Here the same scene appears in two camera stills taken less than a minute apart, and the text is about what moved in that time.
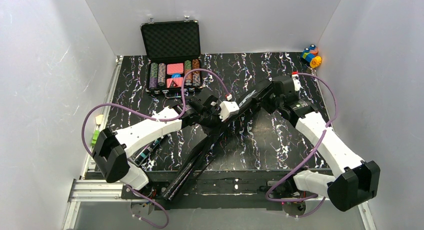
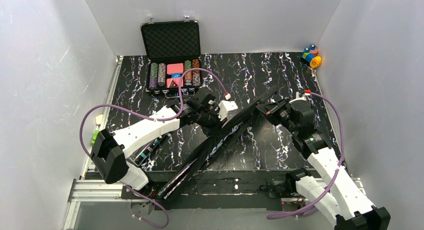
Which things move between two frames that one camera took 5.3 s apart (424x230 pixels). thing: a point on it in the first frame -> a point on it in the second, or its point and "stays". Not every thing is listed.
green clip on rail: [95, 137] stays
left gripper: [214, 113] stays
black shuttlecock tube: [149, 150] stays
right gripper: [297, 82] -> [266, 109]
